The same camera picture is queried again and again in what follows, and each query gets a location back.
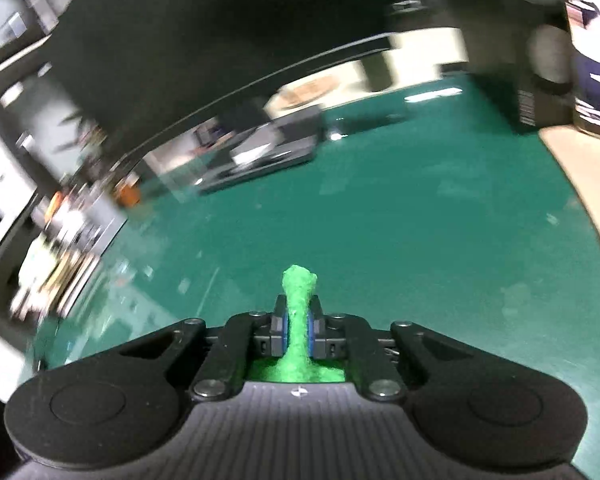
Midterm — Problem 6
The tan cork mouse pad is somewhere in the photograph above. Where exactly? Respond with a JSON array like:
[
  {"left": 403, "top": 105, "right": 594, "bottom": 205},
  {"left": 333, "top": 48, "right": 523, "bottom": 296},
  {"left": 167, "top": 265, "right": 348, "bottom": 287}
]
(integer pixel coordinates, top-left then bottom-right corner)
[{"left": 539, "top": 126, "right": 600, "bottom": 236}]

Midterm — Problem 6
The orange jar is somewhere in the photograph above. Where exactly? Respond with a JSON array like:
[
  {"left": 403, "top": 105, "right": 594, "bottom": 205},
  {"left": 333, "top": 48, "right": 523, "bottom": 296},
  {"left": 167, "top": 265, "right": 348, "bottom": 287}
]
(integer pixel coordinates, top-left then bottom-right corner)
[{"left": 114, "top": 181, "right": 142, "bottom": 209}]

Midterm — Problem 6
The smartphone with white screen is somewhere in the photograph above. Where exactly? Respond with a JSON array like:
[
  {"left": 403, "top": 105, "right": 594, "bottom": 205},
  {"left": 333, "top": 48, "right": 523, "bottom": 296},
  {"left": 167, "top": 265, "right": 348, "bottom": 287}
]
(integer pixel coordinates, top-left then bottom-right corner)
[{"left": 565, "top": 0, "right": 600, "bottom": 138}]

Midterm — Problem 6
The round wooden coaster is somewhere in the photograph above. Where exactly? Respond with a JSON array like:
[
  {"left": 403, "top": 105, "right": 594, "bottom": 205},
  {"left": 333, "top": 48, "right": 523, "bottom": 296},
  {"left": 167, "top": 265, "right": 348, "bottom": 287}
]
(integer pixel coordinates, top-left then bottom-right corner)
[{"left": 275, "top": 76, "right": 339, "bottom": 110}]

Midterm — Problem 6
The black speaker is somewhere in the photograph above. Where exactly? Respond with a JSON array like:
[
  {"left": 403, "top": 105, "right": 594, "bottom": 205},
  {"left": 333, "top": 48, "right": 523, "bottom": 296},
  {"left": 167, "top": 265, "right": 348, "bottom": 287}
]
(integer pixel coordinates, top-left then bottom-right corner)
[{"left": 446, "top": 0, "right": 572, "bottom": 132}]

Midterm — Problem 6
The grey desk organizer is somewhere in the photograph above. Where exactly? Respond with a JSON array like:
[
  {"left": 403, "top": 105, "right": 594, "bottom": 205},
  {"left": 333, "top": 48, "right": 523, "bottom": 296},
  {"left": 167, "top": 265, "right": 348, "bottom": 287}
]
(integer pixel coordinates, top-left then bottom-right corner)
[{"left": 74, "top": 193, "right": 128, "bottom": 257}]

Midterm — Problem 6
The grey notepad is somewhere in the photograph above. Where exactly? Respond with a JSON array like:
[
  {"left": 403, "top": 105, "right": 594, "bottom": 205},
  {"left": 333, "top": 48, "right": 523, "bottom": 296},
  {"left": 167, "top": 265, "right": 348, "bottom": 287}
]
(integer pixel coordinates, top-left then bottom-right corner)
[{"left": 230, "top": 130, "right": 283, "bottom": 168}]

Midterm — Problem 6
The stack of books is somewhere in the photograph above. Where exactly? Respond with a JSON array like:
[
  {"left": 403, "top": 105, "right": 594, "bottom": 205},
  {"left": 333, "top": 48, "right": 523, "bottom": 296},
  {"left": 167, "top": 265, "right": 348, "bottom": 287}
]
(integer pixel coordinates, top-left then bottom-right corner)
[{"left": 9, "top": 235, "right": 99, "bottom": 321}]

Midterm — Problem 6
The green cleaning cloth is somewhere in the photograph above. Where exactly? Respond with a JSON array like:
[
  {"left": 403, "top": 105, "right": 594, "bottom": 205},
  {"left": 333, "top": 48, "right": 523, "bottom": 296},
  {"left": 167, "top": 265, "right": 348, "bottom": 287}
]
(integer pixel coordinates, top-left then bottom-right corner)
[{"left": 248, "top": 264, "right": 346, "bottom": 384}]

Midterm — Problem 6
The black curved monitor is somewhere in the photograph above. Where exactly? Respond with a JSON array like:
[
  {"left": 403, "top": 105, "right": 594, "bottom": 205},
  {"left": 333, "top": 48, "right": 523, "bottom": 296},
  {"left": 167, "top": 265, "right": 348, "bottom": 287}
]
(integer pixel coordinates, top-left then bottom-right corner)
[{"left": 42, "top": 0, "right": 390, "bottom": 162}]

